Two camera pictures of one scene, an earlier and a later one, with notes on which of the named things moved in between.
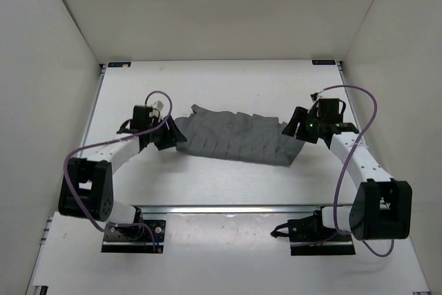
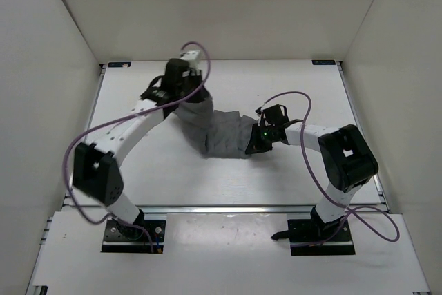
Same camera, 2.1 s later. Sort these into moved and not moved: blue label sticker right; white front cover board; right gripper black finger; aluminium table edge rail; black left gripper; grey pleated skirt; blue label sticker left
Moved: right gripper black finger; black left gripper; grey pleated skirt
Not moved: blue label sticker right; aluminium table edge rail; blue label sticker left; white front cover board
